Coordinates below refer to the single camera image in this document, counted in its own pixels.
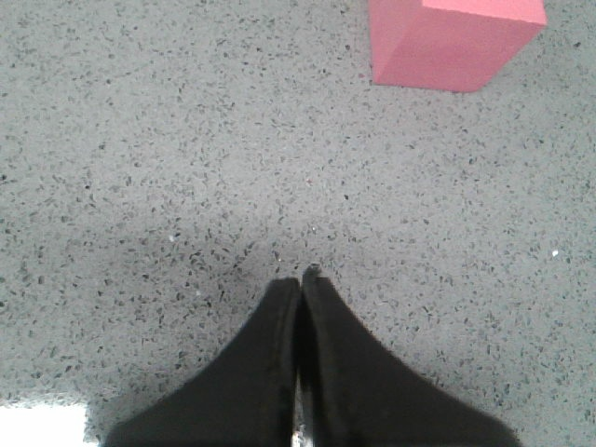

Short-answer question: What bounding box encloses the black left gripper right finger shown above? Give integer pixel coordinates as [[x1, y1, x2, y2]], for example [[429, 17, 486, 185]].
[[299, 265, 519, 446]]

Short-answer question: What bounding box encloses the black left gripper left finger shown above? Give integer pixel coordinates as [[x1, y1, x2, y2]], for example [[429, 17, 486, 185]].
[[105, 278, 301, 446]]

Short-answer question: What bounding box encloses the pink foam cube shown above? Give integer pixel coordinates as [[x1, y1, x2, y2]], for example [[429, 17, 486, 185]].
[[368, 0, 548, 92]]

